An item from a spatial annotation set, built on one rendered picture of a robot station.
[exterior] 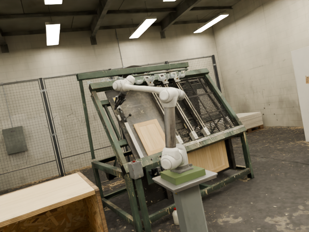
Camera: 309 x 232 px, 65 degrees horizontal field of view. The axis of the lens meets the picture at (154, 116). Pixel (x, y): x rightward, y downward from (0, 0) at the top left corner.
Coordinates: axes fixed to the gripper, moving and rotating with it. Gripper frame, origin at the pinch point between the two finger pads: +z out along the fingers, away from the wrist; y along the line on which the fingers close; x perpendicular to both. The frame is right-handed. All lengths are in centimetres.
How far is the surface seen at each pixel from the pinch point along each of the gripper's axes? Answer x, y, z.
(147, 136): 0, 62, 34
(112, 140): -5.4, 14.6, 44.9
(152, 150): -19, 67, 39
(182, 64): 166, 169, -24
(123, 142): -2, 32, 48
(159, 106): 43, 84, 8
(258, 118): 235, 591, 61
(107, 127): 11.3, 9.7, 40.4
